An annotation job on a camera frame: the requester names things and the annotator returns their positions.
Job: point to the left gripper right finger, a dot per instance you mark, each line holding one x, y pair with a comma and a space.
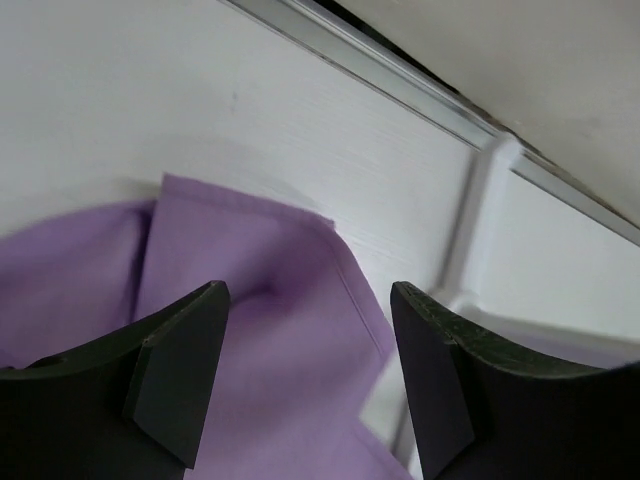
485, 407

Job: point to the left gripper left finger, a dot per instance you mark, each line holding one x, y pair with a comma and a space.
131, 404

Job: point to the purple trousers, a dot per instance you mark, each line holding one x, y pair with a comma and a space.
305, 342

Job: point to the aluminium frame rail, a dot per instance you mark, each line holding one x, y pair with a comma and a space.
357, 53

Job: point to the white clothes rack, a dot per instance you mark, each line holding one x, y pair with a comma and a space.
470, 220

